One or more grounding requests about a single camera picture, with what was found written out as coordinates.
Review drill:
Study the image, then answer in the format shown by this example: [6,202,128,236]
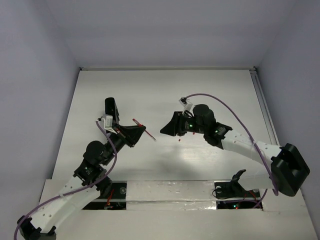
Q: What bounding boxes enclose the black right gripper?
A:
[160,111,207,137]

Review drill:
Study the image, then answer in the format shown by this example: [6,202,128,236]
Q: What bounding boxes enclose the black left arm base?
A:
[83,181,127,211]

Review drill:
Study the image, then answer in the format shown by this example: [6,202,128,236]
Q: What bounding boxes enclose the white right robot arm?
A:
[160,104,310,197]

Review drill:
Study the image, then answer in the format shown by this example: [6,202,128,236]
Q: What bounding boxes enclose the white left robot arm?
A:
[13,124,146,240]

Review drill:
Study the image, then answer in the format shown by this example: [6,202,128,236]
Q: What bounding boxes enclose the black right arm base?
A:
[211,169,261,209]

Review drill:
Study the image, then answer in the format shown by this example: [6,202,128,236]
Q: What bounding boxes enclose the black stationery container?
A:
[104,97,120,124]

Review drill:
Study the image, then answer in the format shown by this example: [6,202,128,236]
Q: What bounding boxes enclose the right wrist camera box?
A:
[179,97,193,113]

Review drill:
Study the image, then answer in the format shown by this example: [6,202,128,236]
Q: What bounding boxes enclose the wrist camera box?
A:
[179,97,193,113]
[96,114,116,133]

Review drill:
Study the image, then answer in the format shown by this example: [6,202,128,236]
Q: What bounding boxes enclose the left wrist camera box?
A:
[96,114,116,133]

